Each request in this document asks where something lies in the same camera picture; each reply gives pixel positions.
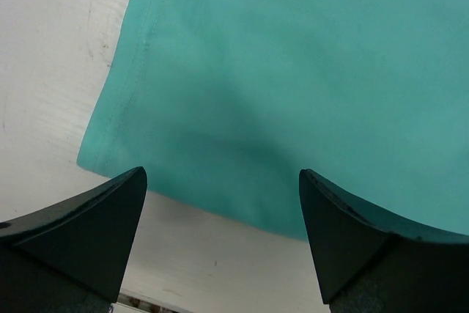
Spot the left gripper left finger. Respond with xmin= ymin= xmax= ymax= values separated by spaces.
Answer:
xmin=1 ymin=166 xmax=147 ymax=312

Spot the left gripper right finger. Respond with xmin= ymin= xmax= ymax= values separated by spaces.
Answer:
xmin=299 ymin=169 xmax=468 ymax=312

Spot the mint green t-shirt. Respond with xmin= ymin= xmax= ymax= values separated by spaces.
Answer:
xmin=77 ymin=0 xmax=468 ymax=239

